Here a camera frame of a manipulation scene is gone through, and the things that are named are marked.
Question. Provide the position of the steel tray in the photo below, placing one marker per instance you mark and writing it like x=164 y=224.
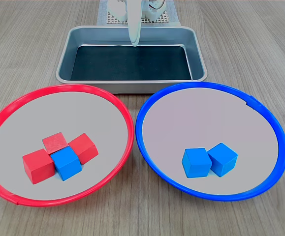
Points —
x=197 y=61

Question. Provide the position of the blue-rimmed white plate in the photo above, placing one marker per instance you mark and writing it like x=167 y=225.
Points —
x=206 y=118

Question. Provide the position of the red cube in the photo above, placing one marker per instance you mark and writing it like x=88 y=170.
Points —
x=85 y=146
x=54 y=142
x=37 y=168

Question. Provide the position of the pale perforated plate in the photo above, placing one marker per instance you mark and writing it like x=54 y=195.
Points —
x=162 y=20

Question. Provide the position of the blue cube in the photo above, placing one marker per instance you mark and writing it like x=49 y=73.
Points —
x=67 y=163
x=196 y=163
x=223 y=158

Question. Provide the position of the red-rimmed white plate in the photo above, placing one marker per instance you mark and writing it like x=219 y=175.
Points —
x=58 y=110

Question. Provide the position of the black mat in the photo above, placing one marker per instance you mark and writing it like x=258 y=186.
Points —
x=132 y=64

